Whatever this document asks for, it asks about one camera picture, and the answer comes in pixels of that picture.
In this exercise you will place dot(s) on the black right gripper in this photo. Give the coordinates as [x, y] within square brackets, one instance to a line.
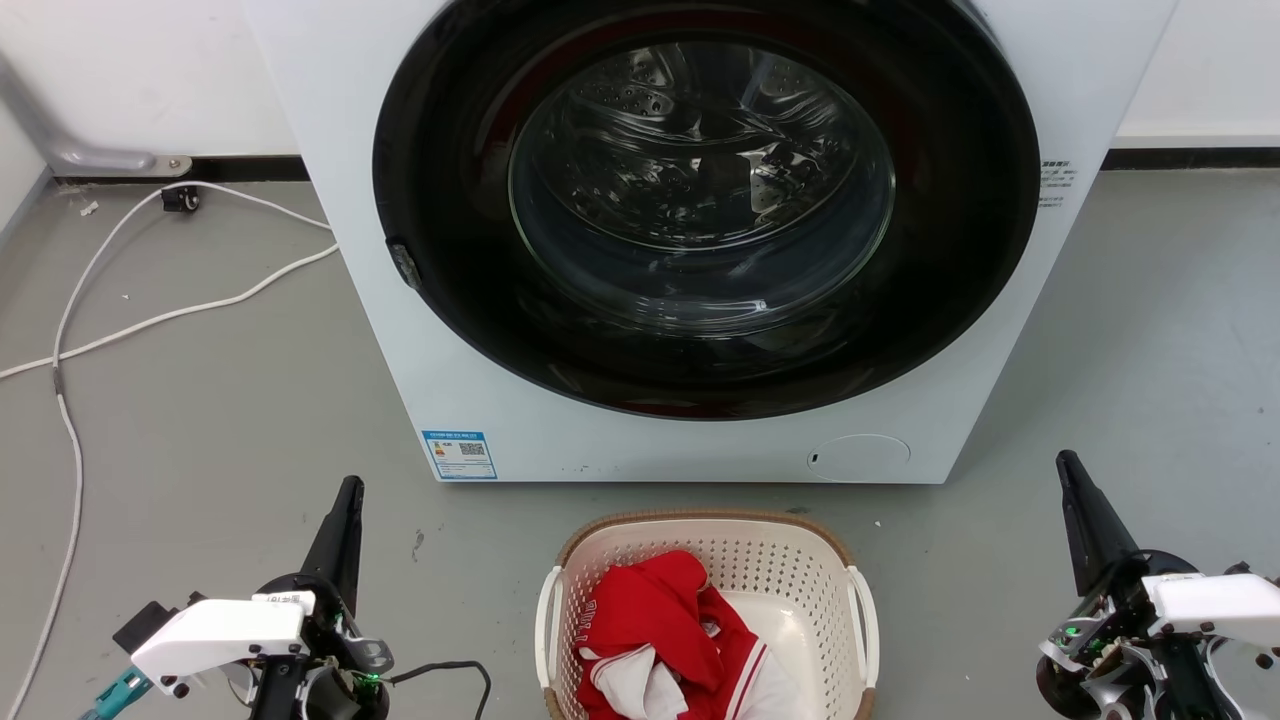
[1110, 645]

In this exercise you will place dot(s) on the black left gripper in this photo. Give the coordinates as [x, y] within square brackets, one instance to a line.
[335, 640]

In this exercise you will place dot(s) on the cream perforated laundry basket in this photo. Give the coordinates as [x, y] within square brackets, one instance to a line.
[790, 580]

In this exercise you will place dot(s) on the blue energy label sticker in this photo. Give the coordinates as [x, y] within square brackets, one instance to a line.
[459, 455]

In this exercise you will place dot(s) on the round white filter cover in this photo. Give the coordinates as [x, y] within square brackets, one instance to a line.
[858, 457]

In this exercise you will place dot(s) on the white front-load washing machine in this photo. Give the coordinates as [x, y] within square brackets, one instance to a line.
[640, 450]

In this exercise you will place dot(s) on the red and white garment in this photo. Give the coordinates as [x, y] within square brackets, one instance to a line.
[650, 610]

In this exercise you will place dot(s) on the small grey text sticker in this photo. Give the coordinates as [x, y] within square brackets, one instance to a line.
[1053, 183]

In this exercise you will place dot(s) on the black baseboard strip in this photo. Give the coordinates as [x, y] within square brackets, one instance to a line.
[250, 168]
[1190, 158]

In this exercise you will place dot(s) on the black round washer door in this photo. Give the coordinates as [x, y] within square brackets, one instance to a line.
[450, 150]

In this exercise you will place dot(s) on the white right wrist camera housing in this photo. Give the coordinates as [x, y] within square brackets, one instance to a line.
[1215, 605]

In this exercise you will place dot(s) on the grey wall pipe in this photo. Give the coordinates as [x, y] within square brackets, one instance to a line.
[50, 140]

